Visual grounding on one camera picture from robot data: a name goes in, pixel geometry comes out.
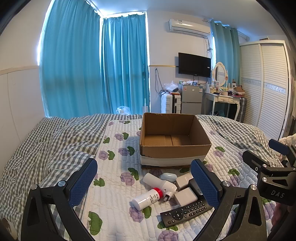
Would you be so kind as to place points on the person's right hand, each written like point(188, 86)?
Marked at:
point(276, 215)

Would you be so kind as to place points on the white air conditioner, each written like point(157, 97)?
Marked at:
point(188, 26)

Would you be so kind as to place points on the white rectangular block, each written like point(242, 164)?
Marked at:
point(183, 180)
point(185, 197)

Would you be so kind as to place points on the oval white vanity mirror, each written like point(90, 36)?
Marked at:
point(219, 74)

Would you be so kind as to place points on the light blue oval gadget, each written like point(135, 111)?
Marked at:
point(168, 177)

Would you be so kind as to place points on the wide blue curtain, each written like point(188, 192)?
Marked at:
point(69, 64)

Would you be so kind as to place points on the clear plastic bag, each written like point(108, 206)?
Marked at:
point(123, 109)

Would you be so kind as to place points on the white cylindrical plug adapter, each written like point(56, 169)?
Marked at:
point(159, 183)

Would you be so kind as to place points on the white suitcase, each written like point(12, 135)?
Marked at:
point(168, 103)

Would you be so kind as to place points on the small silver fridge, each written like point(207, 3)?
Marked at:
point(191, 97)

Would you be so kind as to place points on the black remote control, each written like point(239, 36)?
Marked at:
point(182, 212)

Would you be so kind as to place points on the white dressing table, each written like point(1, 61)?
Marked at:
point(222, 99)

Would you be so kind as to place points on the brown cardboard box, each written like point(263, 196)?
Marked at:
point(173, 150)

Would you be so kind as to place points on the black wall television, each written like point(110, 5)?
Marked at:
point(194, 64)

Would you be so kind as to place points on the grey suitcase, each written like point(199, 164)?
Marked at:
point(242, 109)

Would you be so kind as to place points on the floral quilted blanket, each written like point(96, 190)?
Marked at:
point(115, 162)

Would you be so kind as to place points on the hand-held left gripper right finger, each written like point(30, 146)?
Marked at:
point(204, 183)

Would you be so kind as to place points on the white padded jacket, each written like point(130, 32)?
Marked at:
point(288, 140)

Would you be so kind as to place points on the white bottle with red cap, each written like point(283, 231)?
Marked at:
point(144, 200)

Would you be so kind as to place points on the plastic bag with items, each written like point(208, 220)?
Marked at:
point(171, 87)

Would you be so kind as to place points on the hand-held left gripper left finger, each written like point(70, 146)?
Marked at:
point(83, 183)

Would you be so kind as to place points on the blue curtain beside wardrobe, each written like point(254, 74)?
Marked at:
point(225, 51)

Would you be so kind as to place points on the narrow blue curtain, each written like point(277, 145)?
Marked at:
point(124, 64)

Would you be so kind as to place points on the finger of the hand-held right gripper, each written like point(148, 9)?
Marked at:
point(278, 146)
point(252, 158)

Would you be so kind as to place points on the white louvred wardrobe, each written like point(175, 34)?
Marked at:
point(266, 88)

